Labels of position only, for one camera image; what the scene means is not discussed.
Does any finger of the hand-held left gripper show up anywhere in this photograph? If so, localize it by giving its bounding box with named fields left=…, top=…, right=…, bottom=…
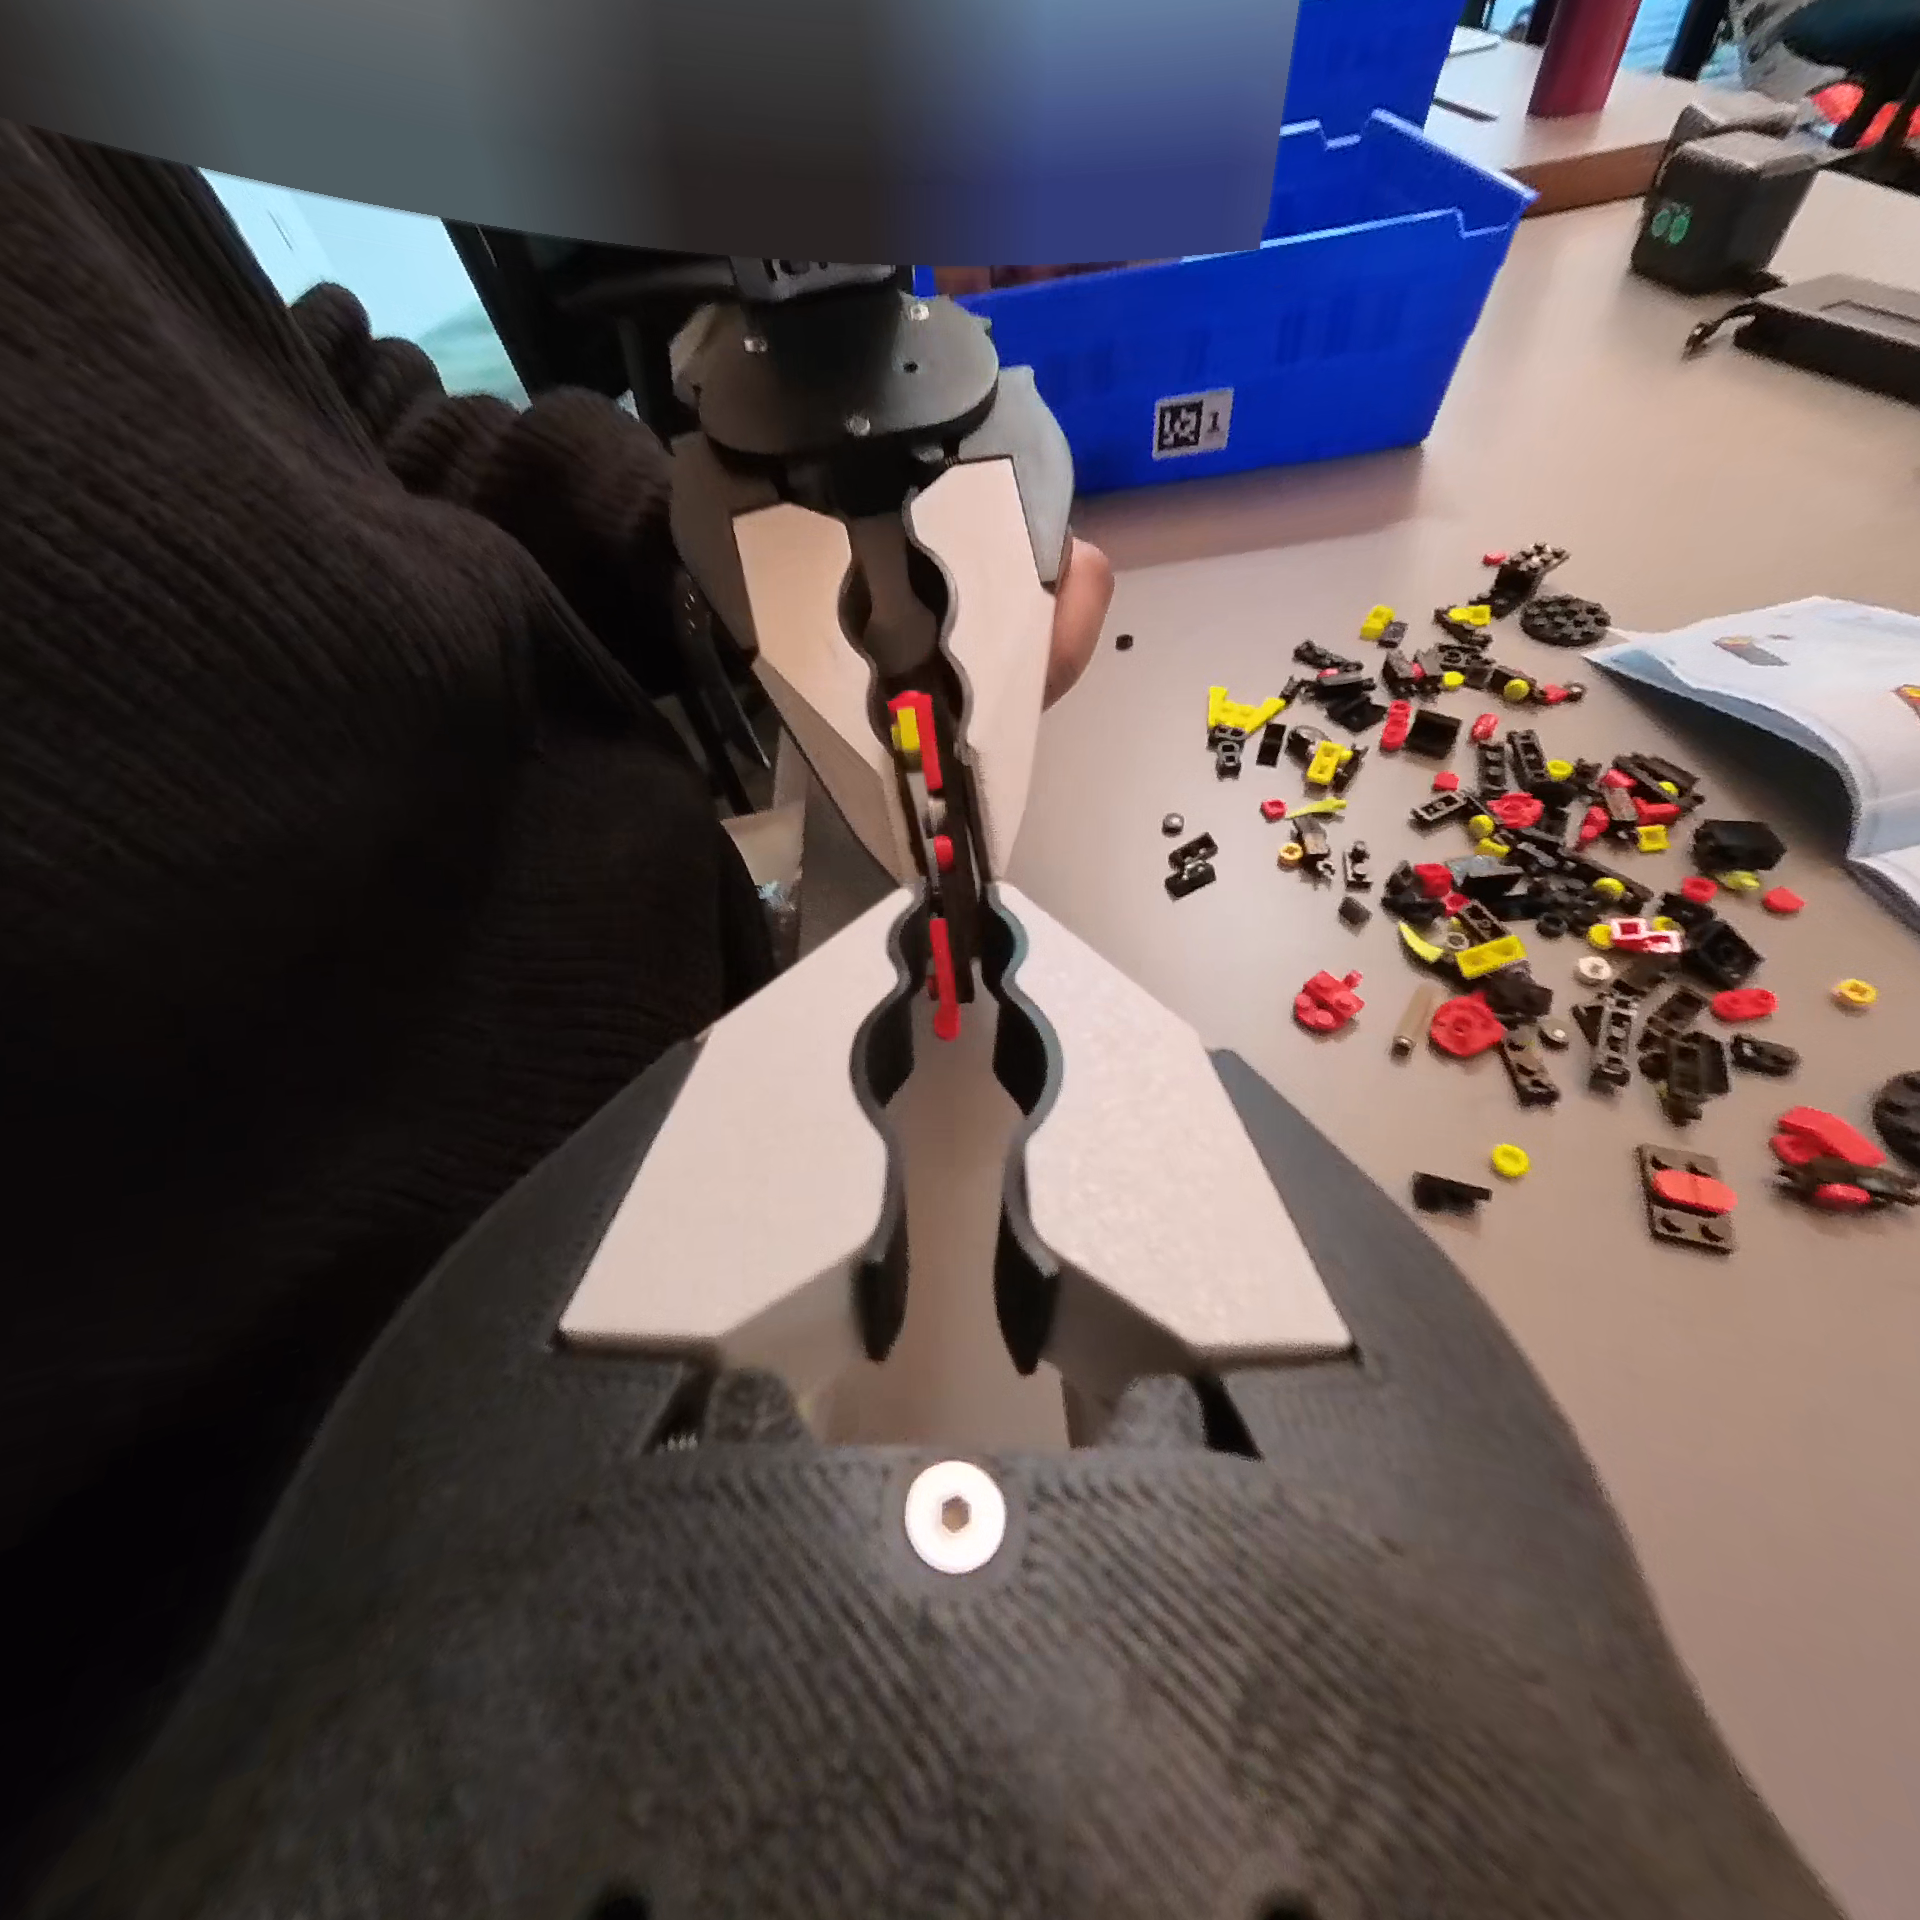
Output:
left=733, top=503, right=924, bottom=902
left=906, top=454, right=1061, bottom=907

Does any pile of loose lego pieces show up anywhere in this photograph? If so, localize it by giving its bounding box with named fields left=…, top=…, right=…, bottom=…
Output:
left=1113, top=541, right=1920, bottom=1255

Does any person's left forearm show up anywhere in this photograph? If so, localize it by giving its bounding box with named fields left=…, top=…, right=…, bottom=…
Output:
left=0, top=120, right=791, bottom=1085

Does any person's left hand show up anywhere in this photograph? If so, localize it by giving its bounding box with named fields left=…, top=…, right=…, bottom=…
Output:
left=1043, top=541, right=1119, bottom=710

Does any person's black knit sweater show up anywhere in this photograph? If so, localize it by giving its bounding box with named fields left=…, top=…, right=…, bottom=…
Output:
left=0, top=961, right=706, bottom=1920

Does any black flat box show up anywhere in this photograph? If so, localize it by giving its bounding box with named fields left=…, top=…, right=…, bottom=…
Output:
left=1733, top=273, right=1920, bottom=407

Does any maroon water bottle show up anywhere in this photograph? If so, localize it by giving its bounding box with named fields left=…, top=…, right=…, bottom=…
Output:
left=1529, top=0, right=1646, bottom=120

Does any blue plastic bin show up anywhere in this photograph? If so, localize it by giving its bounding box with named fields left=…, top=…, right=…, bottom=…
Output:
left=913, top=0, right=1540, bottom=501

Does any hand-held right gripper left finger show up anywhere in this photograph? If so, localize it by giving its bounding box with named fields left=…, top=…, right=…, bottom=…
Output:
left=556, top=885, right=916, bottom=1437

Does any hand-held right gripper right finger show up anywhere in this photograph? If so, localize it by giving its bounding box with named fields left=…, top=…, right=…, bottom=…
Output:
left=990, top=882, right=1357, bottom=1447

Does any lego instruction booklet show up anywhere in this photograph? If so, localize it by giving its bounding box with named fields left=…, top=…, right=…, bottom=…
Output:
left=1584, top=597, right=1920, bottom=936

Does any red black yellow lego assembly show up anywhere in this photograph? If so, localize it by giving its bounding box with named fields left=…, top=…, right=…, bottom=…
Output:
left=887, top=688, right=988, bottom=1043

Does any black device with green lights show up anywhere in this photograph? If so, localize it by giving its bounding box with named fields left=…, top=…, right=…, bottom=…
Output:
left=1630, top=98, right=1827, bottom=298

